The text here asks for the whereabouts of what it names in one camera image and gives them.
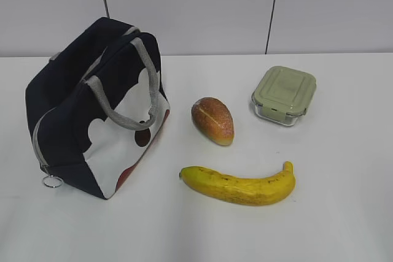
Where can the brown bread roll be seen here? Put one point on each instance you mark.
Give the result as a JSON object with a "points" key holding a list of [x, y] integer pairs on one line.
{"points": [[212, 117]]}

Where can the glass container green lid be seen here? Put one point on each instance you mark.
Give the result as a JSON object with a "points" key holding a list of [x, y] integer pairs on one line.
{"points": [[283, 95]]}

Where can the yellow banana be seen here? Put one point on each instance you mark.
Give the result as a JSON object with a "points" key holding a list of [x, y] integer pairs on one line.
{"points": [[244, 191]]}

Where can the navy white lunch bag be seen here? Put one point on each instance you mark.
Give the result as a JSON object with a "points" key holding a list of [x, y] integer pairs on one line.
{"points": [[96, 106]]}

